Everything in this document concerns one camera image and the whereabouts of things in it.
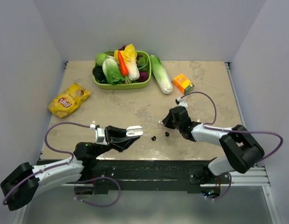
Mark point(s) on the yellow Lays chips bag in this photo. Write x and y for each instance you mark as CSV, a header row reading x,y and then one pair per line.
x,y
68,101

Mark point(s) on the green white bok choy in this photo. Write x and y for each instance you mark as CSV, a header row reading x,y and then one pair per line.
x,y
112,72

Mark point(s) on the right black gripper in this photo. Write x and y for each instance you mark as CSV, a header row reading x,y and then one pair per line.
x,y
166,121

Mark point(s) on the white earbud charging case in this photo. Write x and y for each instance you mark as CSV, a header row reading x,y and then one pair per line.
x,y
132,131

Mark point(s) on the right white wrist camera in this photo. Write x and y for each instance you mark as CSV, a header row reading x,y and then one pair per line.
x,y
181,102

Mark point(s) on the green round vegetable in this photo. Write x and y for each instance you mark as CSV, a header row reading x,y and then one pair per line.
x,y
100,58

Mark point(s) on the napa cabbage on table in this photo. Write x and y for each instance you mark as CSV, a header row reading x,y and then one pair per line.
x,y
161,75

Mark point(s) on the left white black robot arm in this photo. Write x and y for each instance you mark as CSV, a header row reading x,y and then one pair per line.
x,y
28,181

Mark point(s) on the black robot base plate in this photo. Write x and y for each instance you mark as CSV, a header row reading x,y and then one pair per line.
x,y
139,175

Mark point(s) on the black round vegetable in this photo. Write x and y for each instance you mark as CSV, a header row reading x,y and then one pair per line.
x,y
98,73

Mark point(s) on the dark green leafy vegetable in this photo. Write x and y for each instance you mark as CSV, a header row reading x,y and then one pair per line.
x,y
142,63

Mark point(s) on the aluminium frame rail right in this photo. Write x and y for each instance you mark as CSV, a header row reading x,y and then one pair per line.
x,y
237,94

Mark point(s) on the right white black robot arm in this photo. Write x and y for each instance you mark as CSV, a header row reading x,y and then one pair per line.
x,y
241,149

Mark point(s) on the green plastic vegetable tray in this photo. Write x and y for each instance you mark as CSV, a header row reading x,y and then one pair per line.
x,y
134,84

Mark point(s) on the orange toy carrot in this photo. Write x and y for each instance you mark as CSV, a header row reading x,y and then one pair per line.
x,y
123,68

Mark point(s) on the orange juice carton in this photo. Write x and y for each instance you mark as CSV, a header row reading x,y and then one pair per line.
x,y
183,84

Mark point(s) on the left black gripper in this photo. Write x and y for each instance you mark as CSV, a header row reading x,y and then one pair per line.
x,y
118,143

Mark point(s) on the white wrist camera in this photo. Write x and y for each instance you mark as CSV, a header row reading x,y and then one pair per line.
x,y
99,134
181,102

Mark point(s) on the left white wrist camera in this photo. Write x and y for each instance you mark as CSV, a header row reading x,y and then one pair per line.
x,y
99,134

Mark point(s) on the purple onion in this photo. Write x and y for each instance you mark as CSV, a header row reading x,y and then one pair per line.
x,y
143,76

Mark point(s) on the yellow white cabbage in tray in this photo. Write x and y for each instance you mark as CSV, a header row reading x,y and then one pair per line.
x,y
129,56

